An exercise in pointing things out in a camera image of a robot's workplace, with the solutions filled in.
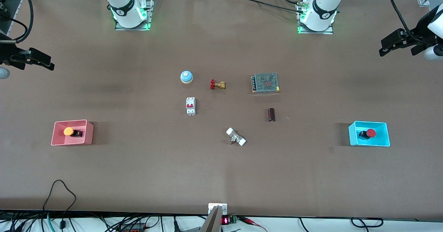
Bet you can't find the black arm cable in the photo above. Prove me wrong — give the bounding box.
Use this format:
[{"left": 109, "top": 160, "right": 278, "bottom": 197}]
[
  {"left": 0, "top": 0, "right": 34, "bottom": 43},
  {"left": 388, "top": 0, "right": 421, "bottom": 40}
]

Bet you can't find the red clip lead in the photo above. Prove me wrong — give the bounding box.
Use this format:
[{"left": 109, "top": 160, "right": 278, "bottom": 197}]
[{"left": 239, "top": 216, "right": 268, "bottom": 232}]

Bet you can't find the grey metal bar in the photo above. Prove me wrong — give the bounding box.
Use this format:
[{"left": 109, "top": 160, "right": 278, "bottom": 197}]
[{"left": 200, "top": 206, "right": 222, "bottom": 232}]

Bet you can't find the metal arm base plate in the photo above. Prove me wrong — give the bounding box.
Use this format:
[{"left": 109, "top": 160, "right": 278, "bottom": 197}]
[
  {"left": 115, "top": 0, "right": 155, "bottom": 31},
  {"left": 297, "top": 0, "right": 335, "bottom": 35}
]

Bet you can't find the black coiled cable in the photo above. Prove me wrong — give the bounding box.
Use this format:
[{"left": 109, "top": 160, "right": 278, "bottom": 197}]
[{"left": 351, "top": 217, "right": 384, "bottom": 228}]

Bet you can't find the white metal pipe fitting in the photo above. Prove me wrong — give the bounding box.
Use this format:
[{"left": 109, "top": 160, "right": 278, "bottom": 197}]
[{"left": 226, "top": 127, "right": 247, "bottom": 146}]

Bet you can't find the yellow push button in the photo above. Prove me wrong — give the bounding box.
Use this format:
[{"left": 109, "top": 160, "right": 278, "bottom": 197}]
[{"left": 63, "top": 127, "right": 84, "bottom": 138}]

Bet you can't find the red push button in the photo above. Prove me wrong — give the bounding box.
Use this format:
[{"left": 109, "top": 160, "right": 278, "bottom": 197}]
[{"left": 359, "top": 129, "right": 377, "bottom": 141}]

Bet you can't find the perforated metal power supply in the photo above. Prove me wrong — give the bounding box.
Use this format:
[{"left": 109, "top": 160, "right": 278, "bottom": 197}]
[{"left": 251, "top": 72, "right": 280, "bottom": 94}]

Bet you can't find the black looped thin cable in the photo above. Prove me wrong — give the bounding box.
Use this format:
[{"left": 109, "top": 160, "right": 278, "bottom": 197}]
[{"left": 43, "top": 179, "right": 77, "bottom": 230}]

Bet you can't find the pink plastic bin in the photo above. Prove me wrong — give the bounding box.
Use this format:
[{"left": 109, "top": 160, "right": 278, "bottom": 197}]
[{"left": 51, "top": 120, "right": 94, "bottom": 146}]

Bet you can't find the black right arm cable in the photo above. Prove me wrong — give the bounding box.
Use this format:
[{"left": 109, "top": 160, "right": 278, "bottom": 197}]
[{"left": 0, "top": 0, "right": 34, "bottom": 43}]

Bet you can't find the cyan plastic bin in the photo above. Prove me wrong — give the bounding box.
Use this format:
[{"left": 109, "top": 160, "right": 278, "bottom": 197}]
[{"left": 348, "top": 121, "right": 390, "bottom": 147}]

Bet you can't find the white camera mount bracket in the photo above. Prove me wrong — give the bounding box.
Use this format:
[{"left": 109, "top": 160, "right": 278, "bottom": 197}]
[{"left": 208, "top": 203, "right": 228, "bottom": 215}]

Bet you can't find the black cable on table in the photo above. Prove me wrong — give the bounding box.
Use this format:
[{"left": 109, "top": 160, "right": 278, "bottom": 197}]
[{"left": 231, "top": 0, "right": 306, "bottom": 13}]

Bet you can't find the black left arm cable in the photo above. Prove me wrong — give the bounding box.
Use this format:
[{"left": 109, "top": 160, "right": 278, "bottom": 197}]
[{"left": 388, "top": 0, "right": 421, "bottom": 40}]

